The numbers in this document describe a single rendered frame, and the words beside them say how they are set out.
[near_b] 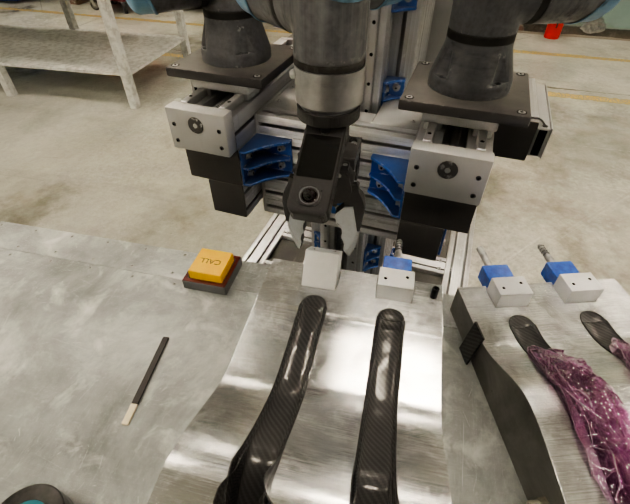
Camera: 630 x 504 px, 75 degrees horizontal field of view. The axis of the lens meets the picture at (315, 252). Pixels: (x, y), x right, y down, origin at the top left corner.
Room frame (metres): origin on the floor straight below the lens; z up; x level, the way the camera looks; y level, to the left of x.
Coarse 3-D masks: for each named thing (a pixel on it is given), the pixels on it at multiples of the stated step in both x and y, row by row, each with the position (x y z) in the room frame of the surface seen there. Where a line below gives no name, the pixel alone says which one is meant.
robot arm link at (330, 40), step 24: (288, 0) 0.44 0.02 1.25; (312, 0) 0.41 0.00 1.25; (336, 0) 0.41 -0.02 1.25; (360, 0) 0.42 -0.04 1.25; (288, 24) 0.45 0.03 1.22; (312, 24) 0.41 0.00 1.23; (336, 24) 0.41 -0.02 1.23; (360, 24) 0.42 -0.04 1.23; (312, 48) 0.41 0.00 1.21; (336, 48) 0.41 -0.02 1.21; (360, 48) 0.42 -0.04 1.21; (312, 72) 0.41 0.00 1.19; (336, 72) 0.41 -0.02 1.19
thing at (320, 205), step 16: (320, 128) 0.42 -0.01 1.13; (336, 128) 0.42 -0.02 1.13; (304, 144) 0.41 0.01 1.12; (320, 144) 0.41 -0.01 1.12; (336, 144) 0.40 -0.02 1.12; (304, 160) 0.39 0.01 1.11; (320, 160) 0.39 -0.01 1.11; (336, 160) 0.39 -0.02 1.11; (304, 176) 0.37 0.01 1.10; (320, 176) 0.37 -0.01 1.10; (336, 176) 0.37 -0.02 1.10; (304, 192) 0.35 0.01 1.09; (320, 192) 0.35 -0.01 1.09; (288, 208) 0.34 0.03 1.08; (304, 208) 0.34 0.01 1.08; (320, 208) 0.34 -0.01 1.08
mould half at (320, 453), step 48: (288, 288) 0.40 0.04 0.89; (288, 336) 0.32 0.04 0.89; (336, 336) 0.32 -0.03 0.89; (432, 336) 0.32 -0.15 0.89; (240, 384) 0.25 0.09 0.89; (336, 384) 0.25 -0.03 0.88; (432, 384) 0.25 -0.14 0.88; (192, 432) 0.18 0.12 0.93; (240, 432) 0.18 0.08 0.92; (336, 432) 0.19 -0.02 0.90; (432, 432) 0.19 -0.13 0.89; (192, 480) 0.13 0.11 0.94; (288, 480) 0.13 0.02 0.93; (336, 480) 0.13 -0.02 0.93; (432, 480) 0.13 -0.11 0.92
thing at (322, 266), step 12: (312, 252) 0.43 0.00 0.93; (324, 252) 0.43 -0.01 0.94; (336, 252) 0.44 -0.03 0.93; (312, 264) 0.42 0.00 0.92; (324, 264) 0.42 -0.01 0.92; (336, 264) 0.42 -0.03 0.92; (312, 276) 0.41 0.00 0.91; (324, 276) 0.41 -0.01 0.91; (336, 276) 0.41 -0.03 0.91; (324, 288) 0.40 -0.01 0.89
